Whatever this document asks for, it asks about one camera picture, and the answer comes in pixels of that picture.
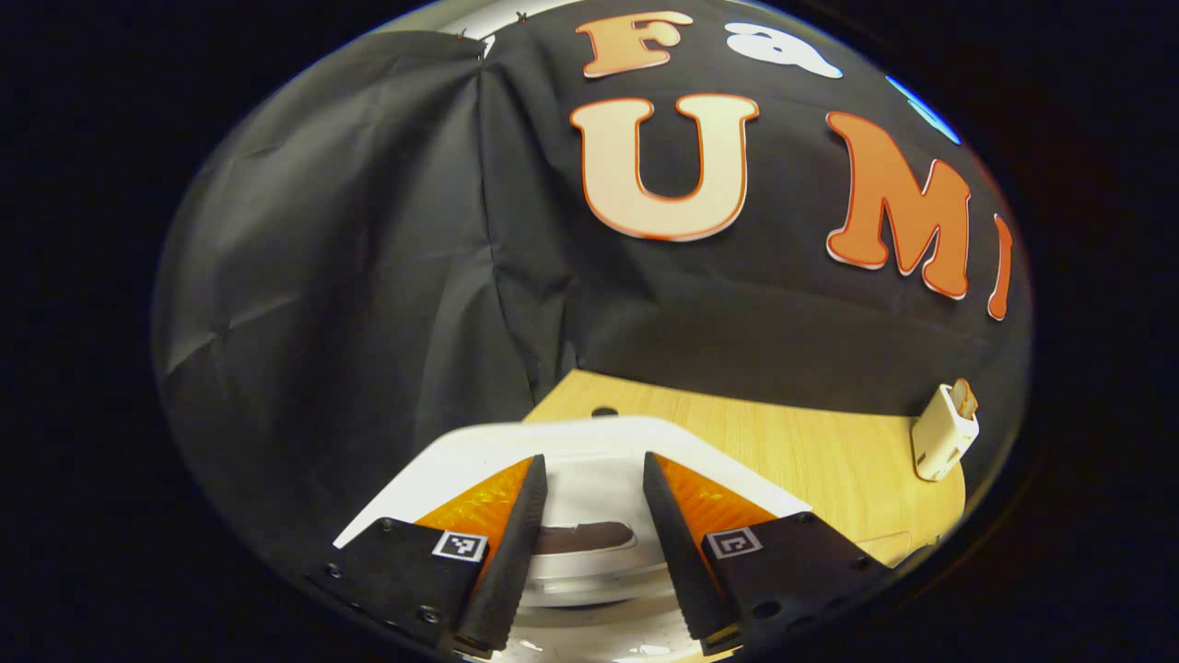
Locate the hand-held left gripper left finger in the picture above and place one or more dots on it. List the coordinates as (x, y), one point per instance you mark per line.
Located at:
(502, 562)

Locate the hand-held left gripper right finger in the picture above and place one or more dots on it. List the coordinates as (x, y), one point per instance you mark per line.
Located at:
(677, 552)

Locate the white rice cooker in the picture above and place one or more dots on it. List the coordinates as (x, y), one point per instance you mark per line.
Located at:
(589, 479)

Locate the white toaster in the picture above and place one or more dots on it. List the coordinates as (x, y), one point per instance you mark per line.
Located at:
(939, 437)

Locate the toast slice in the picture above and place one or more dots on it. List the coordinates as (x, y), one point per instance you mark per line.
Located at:
(964, 396)

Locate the black backdrop cloth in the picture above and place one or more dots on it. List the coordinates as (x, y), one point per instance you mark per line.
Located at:
(350, 230)

